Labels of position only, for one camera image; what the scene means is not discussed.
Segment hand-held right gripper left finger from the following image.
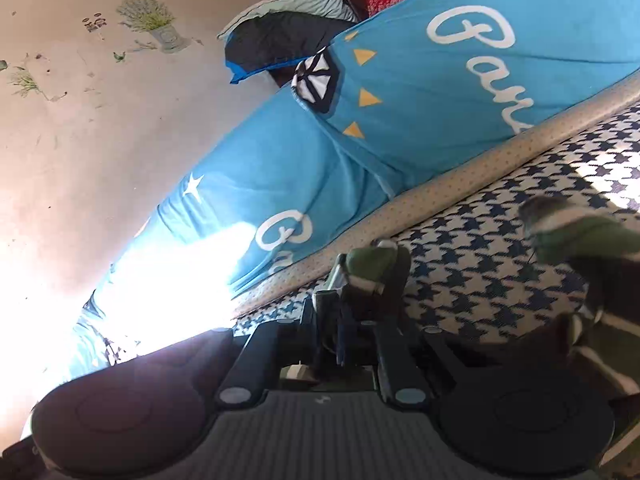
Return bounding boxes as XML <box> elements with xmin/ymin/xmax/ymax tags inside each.
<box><xmin>216</xmin><ymin>255</ymin><xmax>351</xmax><ymax>408</ymax></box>

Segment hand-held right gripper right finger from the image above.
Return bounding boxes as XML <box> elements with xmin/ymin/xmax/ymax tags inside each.
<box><xmin>350</xmin><ymin>280</ymin><xmax>437</xmax><ymax>407</ymax></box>

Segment green striped shirt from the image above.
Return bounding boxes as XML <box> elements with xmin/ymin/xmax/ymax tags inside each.
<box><xmin>344</xmin><ymin>195</ymin><xmax>640</xmax><ymax>461</ymax></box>

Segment houndstooth blanket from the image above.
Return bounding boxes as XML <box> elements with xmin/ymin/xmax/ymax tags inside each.
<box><xmin>107</xmin><ymin>105</ymin><xmax>640</xmax><ymax>366</ymax></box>

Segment beige dotted sheet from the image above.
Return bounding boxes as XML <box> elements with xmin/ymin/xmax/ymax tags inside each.
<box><xmin>232</xmin><ymin>72</ymin><xmax>640</xmax><ymax>318</ymax></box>

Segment blue cartoon print pillow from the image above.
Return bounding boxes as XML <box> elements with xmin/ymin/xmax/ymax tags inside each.
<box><xmin>65</xmin><ymin>0</ymin><xmax>640</xmax><ymax>376</ymax></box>

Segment lavender pot wall sticker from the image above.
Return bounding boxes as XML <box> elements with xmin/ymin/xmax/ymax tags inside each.
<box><xmin>116</xmin><ymin>0</ymin><xmax>192</xmax><ymax>54</ymax></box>

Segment small lavender sprig wall sticker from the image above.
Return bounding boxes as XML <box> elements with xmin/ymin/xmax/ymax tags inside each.
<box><xmin>6</xmin><ymin>64</ymin><xmax>68</xmax><ymax>102</ymax></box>

